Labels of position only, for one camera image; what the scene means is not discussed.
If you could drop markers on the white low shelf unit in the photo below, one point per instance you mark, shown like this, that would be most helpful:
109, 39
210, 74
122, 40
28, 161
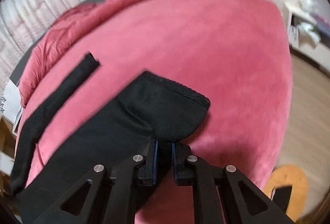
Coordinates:
308, 32

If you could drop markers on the white patterned curtain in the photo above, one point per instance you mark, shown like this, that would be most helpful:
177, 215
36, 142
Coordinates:
22, 23

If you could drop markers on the red rumpled duvet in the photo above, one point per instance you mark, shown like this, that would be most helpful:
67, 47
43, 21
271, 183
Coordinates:
69, 28

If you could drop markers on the black embroidered pants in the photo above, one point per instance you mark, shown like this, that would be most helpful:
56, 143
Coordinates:
150, 108

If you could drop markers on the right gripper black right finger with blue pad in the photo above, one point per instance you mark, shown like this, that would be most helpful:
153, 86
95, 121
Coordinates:
222, 195

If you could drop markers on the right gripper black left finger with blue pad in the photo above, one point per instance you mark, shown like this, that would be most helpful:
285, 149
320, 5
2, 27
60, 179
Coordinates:
108, 195

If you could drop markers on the pink bed sheet mattress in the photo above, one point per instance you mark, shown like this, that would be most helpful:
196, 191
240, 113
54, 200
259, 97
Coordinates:
234, 52

